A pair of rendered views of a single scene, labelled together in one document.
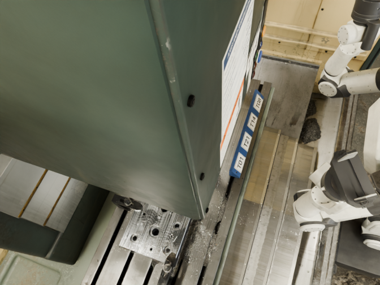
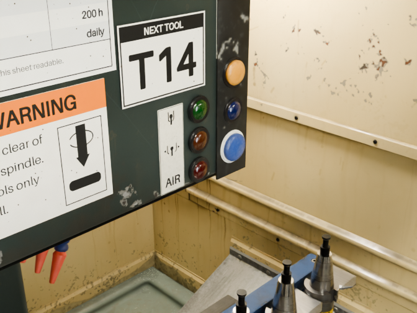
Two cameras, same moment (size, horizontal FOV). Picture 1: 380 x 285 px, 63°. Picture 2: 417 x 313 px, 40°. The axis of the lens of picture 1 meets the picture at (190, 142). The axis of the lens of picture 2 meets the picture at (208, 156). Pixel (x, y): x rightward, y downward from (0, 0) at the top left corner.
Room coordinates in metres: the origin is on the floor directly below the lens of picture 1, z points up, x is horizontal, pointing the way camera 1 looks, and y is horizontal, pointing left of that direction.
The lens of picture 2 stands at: (-0.04, -0.33, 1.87)
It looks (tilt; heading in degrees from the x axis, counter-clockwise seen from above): 24 degrees down; 16
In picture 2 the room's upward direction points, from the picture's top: straight up
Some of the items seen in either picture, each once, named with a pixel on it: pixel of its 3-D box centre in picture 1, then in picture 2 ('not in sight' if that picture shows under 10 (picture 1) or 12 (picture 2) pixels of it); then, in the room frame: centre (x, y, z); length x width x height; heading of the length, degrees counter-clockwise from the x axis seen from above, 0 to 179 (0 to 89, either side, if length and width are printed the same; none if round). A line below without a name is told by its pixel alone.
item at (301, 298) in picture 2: not in sight; (303, 303); (0.79, -0.27, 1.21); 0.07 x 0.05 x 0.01; 61
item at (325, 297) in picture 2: not in sight; (321, 290); (0.84, -0.30, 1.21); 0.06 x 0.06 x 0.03
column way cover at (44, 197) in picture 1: (60, 163); not in sight; (0.56, 0.51, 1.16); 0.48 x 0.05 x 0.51; 151
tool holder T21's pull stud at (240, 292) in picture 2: not in sight; (241, 301); (0.65, -0.19, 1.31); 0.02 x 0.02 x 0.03
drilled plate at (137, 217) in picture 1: (160, 220); not in sight; (0.31, 0.18, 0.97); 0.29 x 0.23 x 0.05; 151
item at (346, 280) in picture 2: not in sight; (337, 277); (0.88, -0.32, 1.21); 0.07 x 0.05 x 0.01; 61
